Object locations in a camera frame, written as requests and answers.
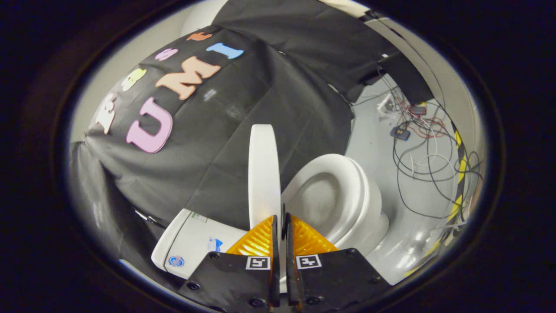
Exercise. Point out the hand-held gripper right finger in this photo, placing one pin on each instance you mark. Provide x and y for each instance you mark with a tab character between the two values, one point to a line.
289	269

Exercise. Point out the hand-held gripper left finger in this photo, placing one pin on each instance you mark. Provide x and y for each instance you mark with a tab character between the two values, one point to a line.
275	269

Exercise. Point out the white toilet lid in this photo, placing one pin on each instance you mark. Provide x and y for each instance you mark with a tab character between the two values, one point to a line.
263	174

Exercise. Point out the white toilet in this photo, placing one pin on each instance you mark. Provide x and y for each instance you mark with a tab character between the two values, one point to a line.
195	239

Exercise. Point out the white toilet seat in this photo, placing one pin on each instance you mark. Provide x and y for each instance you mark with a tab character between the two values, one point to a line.
347	182

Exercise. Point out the black backdrop cloth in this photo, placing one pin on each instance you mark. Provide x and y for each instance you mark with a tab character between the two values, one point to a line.
243	130

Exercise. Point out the small blue device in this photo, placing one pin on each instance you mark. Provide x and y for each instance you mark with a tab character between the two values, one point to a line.
399	133

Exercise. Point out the white power strip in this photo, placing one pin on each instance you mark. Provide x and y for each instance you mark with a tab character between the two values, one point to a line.
385	104

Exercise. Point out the yellow black striped strip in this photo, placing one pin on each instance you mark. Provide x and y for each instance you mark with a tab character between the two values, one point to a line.
461	165

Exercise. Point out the small dark device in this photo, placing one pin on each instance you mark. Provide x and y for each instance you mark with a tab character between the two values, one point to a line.
419	109

